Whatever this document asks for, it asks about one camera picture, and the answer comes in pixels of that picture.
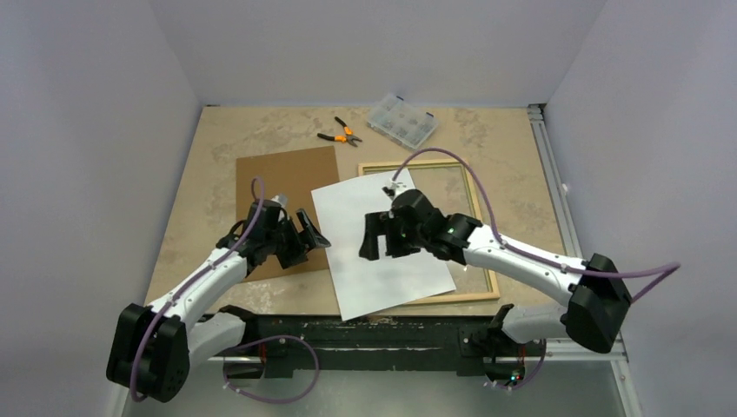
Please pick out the green wooden picture frame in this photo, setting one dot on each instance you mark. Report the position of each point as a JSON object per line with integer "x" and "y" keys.
{"x": 421, "y": 186}

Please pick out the aluminium extrusion frame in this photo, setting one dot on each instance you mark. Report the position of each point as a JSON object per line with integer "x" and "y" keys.
{"x": 156, "y": 345}

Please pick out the brown cardboard backing board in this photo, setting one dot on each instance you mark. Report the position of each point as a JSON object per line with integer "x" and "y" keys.
{"x": 294, "y": 174}

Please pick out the glossy photo print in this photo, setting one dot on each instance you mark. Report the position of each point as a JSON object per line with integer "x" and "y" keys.
{"x": 366, "y": 287}

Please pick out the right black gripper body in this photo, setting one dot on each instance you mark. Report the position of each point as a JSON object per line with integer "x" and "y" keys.
{"x": 389, "y": 233}

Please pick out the clear plastic organizer box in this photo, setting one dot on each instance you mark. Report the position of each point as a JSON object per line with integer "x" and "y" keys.
{"x": 401, "y": 122}

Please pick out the orange black pliers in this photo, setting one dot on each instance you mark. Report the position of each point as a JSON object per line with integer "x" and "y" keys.
{"x": 347, "y": 136}

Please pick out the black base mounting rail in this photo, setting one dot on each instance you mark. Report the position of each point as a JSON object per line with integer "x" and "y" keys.
{"x": 464, "y": 345}

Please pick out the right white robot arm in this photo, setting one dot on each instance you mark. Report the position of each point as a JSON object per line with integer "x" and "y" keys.
{"x": 589, "y": 300}

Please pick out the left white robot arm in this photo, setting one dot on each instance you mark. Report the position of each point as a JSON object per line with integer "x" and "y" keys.
{"x": 155, "y": 346}

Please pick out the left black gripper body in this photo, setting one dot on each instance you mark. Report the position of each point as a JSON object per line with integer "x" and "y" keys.
{"x": 285, "y": 242}

